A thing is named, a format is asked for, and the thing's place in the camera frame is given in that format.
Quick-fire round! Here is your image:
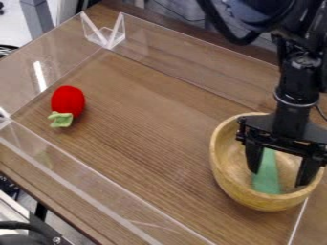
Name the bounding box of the light wooden bowl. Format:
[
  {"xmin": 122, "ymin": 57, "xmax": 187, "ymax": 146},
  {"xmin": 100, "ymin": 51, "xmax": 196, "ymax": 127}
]
[{"xmin": 209, "ymin": 112, "xmax": 324, "ymax": 212}]

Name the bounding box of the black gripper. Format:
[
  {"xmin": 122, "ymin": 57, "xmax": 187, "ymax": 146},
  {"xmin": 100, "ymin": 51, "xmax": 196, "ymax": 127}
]
[{"xmin": 236, "ymin": 98, "xmax": 327, "ymax": 187}]

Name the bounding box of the green stick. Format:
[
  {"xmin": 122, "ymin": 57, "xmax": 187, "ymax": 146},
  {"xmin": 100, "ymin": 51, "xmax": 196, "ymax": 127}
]
[{"xmin": 252, "ymin": 148, "xmax": 281, "ymax": 194}]

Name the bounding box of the red plush strawberry toy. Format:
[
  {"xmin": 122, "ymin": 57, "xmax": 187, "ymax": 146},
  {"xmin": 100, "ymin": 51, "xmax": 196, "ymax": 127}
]
[{"xmin": 46, "ymin": 85, "xmax": 85, "ymax": 128}]

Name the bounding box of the clear acrylic tray enclosure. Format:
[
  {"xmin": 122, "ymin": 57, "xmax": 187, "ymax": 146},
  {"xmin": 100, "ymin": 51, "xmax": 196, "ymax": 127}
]
[{"xmin": 0, "ymin": 11, "xmax": 327, "ymax": 245}]

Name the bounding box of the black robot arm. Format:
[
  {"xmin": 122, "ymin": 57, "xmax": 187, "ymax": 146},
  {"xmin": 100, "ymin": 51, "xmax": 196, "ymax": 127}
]
[{"xmin": 195, "ymin": 0, "xmax": 327, "ymax": 186}]

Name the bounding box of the black clamp with cable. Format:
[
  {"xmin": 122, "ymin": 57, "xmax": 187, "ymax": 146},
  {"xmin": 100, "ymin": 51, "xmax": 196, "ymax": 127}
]
[{"xmin": 0, "ymin": 217, "xmax": 74, "ymax": 245}]

